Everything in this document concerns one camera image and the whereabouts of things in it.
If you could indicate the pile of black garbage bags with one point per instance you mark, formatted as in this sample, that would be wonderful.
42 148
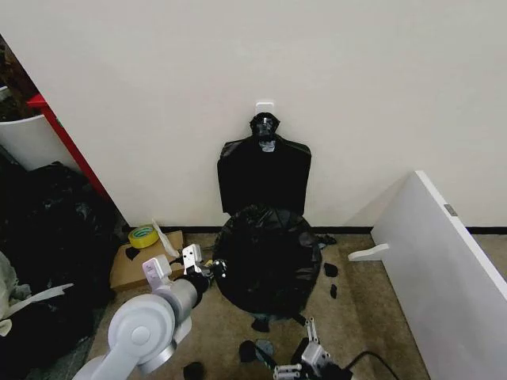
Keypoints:
51 253

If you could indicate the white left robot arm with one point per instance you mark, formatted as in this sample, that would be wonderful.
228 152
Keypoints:
138 336

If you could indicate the brown cardboard box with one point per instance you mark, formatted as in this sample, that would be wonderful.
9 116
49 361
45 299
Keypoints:
144 267

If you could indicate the white round bin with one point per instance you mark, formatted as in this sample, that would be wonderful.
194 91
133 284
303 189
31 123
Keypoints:
29 138

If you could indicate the yellow tape roll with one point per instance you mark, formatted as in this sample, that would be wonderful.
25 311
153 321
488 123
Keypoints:
142 236

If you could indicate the black scrap on cardboard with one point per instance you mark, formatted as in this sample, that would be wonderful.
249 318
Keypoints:
132 253

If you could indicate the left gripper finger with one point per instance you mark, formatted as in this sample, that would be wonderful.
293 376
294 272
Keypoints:
217 263
222 274

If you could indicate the white plastic sheet scrap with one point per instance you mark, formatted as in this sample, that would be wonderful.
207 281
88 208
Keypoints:
163 236

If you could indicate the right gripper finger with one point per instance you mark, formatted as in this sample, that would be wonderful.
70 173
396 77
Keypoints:
287 370
311 329

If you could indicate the grey crumpled cloth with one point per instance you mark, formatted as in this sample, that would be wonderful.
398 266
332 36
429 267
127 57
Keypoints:
8 289

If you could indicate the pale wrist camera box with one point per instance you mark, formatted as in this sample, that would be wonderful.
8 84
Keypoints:
315 352
190 255

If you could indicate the blue grey plastic scrap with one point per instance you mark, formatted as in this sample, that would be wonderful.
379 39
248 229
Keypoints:
266 346

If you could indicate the white board foot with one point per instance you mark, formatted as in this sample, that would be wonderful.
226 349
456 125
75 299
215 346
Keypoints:
368 252

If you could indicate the white wall hook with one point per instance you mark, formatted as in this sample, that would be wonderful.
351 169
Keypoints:
264 106

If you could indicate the white board panel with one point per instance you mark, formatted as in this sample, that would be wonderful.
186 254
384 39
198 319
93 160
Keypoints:
439 277

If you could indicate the red shelf edge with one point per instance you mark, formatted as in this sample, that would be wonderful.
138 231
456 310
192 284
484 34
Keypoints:
67 150

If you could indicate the grey metal hinge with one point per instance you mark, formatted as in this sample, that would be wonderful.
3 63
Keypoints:
450 210

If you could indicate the white curved strip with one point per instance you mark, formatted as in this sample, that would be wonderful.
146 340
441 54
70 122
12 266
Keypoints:
35 297

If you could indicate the black bag scrap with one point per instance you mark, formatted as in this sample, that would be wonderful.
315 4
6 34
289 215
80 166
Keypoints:
260 324
333 291
327 240
194 370
248 350
330 270

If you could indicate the hanging stack of black bags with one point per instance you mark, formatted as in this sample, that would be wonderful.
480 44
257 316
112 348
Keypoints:
263 178

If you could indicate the black garbage bag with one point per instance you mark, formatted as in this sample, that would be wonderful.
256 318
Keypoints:
269 261

